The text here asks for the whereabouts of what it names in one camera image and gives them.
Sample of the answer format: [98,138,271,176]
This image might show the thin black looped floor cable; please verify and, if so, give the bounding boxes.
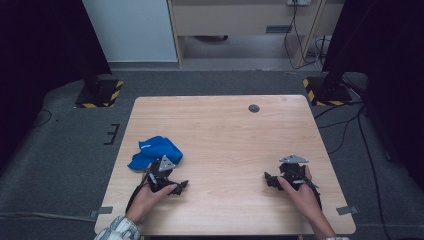
[32,108,54,129]

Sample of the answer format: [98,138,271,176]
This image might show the black stand base yellow stripes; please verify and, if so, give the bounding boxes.
[74,74,125,109]
[302,75,354,107]

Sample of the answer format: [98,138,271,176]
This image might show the hand-held gripper black cable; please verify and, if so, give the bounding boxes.
[124,172,150,215]
[291,169,324,212]

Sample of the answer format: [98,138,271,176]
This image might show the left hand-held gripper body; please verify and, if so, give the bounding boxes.
[145,154,178,194]

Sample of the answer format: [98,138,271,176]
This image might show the long black floor cable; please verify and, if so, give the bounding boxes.
[356,109,394,240]

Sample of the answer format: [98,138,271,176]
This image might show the light wooden cabinet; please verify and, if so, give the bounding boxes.
[166,0,346,69]

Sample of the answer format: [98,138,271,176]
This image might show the right hand-held gripper black cable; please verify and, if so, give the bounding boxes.
[291,169,324,212]

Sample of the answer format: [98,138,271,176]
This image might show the white panel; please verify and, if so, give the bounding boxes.
[81,0,179,64]

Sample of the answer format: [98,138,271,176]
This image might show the person's right hand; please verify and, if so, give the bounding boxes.
[276,165,322,221]

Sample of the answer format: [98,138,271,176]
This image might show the left hand-held gripper black cable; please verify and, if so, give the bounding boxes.
[124,172,150,215]

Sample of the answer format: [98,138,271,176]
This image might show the blue cloth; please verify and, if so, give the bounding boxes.
[127,135,184,172]

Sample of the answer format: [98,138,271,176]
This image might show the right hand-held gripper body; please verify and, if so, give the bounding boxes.
[278,153,310,193]

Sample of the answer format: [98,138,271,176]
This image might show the person's left hand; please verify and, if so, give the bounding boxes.
[125,173,178,225]

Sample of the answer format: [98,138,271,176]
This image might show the grey tape piece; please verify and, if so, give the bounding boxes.
[335,205,360,216]
[88,206,114,220]

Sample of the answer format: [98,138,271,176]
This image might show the black cables under cabinet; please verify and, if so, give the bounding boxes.
[283,0,332,72]

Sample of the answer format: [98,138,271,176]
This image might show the dark curtain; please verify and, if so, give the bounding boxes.
[0,0,113,176]
[321,0,424,193]

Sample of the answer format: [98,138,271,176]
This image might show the grey floor cable strip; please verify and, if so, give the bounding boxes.
[0,211,98,223]

